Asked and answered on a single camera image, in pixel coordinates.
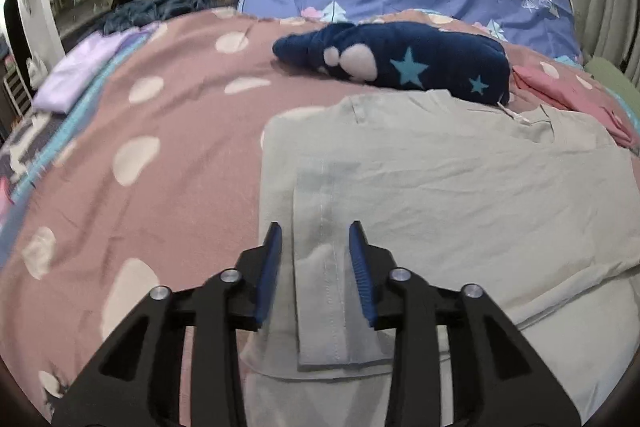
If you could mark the navy star-print fleece garment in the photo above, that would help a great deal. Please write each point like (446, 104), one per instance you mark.
(440, 57)

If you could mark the grey-green shirt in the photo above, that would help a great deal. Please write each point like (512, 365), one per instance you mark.
(450, 207)

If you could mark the pink folded garment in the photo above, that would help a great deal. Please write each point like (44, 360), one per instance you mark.
(555, 89)

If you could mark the green pillow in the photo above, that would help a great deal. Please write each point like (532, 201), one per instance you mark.
(612, 77)

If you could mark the white slatted rail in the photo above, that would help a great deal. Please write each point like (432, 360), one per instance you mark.
(17, 94)

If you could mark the pink polka-dot blanket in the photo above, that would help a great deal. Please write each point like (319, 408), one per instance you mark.
(175, 187)

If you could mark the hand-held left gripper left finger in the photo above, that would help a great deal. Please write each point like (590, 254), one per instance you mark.
(267, 277)

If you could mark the black television screen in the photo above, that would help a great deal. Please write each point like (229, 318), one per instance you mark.
(15, 22)

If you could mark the white plush toy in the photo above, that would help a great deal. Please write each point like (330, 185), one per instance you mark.
(35, 69)

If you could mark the lavender folded garment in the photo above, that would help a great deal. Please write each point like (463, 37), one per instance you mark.
(80, 72)

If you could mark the dark teal knit garment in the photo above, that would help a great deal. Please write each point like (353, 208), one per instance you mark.
(150, 9)

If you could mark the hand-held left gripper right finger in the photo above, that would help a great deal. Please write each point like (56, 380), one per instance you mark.
(361, 277)

